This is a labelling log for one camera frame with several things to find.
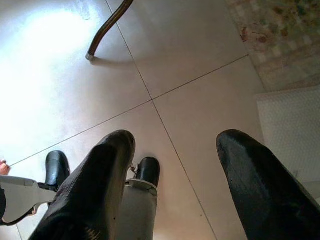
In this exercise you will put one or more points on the robot leg black foot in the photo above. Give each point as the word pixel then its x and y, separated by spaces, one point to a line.
pixel 140 212
pixel 20 192

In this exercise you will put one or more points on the robot left leg black foot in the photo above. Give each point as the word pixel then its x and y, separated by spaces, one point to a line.
pixel 20 192

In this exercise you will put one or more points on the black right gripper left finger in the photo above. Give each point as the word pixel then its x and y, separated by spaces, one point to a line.
pixel 87 190

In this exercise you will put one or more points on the robot right leg black foot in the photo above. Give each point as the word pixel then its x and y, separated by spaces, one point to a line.
pixel 140 212

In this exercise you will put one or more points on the person bare foot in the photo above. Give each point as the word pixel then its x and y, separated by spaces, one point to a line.
pixel 3 168

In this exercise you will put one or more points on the white dotted sheet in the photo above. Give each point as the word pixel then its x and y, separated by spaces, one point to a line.
pixel 295 125

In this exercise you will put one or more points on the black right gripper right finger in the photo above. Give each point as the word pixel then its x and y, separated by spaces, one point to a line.
pixel 262 190

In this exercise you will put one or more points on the patterned floor rug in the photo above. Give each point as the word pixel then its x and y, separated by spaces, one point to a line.
pixel 275 37

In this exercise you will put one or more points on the marble table with red edge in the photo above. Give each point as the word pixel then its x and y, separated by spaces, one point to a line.
pixel 105 27

